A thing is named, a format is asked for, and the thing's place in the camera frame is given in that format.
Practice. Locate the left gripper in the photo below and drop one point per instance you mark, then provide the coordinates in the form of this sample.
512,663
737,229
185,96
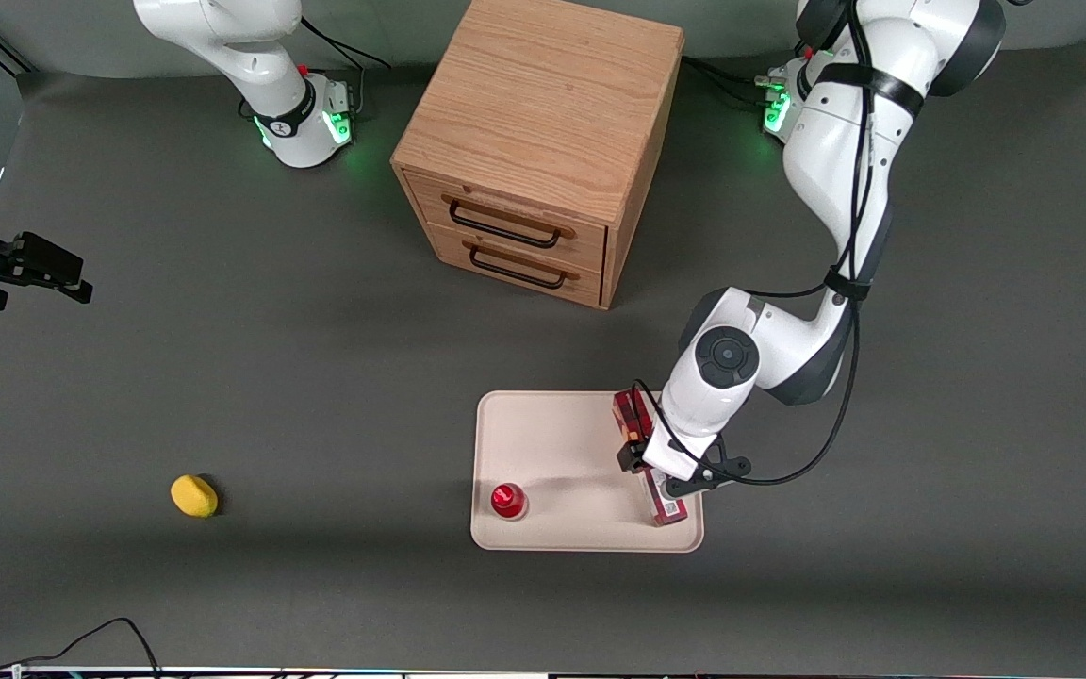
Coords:
631,458

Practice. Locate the red cookie box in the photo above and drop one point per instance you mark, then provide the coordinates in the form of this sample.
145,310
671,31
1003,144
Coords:
633,415

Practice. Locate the yellow lemon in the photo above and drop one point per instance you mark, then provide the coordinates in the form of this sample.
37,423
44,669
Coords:
193,496

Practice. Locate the wooden drawer cabinet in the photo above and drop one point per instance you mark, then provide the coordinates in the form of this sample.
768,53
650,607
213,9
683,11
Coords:
543,94

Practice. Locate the beige plastic tray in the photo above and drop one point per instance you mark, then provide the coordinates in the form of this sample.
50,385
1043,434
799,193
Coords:
552,443

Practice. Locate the red cup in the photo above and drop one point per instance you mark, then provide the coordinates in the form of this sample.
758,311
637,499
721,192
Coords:
508,501

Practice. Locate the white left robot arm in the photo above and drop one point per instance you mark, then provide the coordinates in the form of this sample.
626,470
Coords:
835,170

